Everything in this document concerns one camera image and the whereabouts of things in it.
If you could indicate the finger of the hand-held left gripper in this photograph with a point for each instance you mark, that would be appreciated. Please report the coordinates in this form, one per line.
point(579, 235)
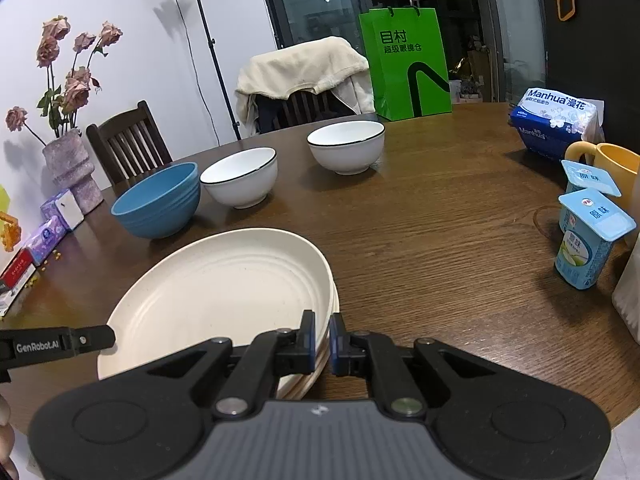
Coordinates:
point(95, 337)

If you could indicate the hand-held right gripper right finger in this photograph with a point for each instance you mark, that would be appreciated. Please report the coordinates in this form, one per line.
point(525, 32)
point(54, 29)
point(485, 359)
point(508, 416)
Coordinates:
point(334, 342)

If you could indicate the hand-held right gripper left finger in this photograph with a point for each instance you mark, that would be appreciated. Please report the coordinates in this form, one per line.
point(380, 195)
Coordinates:
point(306, 342)

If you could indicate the blue bowl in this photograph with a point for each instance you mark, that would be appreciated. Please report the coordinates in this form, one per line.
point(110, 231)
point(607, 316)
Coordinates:
point(160, 215)

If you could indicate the white bowl with black rim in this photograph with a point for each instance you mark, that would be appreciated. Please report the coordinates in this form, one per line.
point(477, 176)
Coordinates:
point(345, 157)
point(240, 187)

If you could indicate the person's left hand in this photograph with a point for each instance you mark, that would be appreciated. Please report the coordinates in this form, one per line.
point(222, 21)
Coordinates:
point(5, 425)

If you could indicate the white book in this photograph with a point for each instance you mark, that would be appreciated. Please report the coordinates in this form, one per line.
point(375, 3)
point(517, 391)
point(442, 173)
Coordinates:
point(12, 300)

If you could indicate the red box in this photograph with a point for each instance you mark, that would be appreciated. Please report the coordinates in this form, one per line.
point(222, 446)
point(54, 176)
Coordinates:
point(17, 270)

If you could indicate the scattered yellow corn kernels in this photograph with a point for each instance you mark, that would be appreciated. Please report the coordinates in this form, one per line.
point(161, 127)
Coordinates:
point(58, 256)

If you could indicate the flat purple tissue pack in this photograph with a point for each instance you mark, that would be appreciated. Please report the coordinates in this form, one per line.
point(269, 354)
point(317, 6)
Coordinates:
point(45, 240)

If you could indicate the yellow-green snack box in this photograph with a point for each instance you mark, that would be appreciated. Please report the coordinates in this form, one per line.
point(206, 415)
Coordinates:
point(7, 230)

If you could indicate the purple and white tissue pack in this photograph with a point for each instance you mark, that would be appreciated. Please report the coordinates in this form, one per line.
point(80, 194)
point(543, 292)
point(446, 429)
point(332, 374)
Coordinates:
point(67, 210)

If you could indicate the pink textured vase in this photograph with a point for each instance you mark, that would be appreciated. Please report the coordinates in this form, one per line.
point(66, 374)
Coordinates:
point(70, 170)

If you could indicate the dark wooden chair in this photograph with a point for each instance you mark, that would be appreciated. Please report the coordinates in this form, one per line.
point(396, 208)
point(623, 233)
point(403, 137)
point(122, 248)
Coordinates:
point(125, 130)
point(310, 105)

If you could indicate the dried pink roses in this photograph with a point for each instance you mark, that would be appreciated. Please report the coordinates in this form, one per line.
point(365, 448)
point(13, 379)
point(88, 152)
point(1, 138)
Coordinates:
point(75, 92)

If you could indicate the light blue yogurt cup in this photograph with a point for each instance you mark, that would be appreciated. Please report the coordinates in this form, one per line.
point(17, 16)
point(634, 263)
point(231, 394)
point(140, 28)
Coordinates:
point(585, 255)
point(590, 177)

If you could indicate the green paper bag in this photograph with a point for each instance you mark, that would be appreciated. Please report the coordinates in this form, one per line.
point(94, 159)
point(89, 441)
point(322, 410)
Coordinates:
point(400, 85)

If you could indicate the cream jacket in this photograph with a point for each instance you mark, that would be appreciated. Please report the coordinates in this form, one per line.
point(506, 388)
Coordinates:
point(300, 67)

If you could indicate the translucent plastic container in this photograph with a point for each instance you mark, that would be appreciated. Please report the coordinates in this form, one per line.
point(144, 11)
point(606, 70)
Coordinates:
point(629, 300)

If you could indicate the blue tissue pack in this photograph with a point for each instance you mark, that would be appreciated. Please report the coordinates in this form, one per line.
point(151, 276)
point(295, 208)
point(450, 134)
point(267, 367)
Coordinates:
point(550, 120)

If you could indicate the yellow mug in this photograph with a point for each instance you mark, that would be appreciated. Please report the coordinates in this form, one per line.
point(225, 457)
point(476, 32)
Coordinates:
point(617, 165)

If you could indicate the sliding glass door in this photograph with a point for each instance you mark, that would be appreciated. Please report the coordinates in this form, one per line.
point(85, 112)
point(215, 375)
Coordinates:
point(310, 0)

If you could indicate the black paper bag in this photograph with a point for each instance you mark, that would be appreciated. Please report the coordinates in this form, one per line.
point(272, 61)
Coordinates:
point(600, 35)

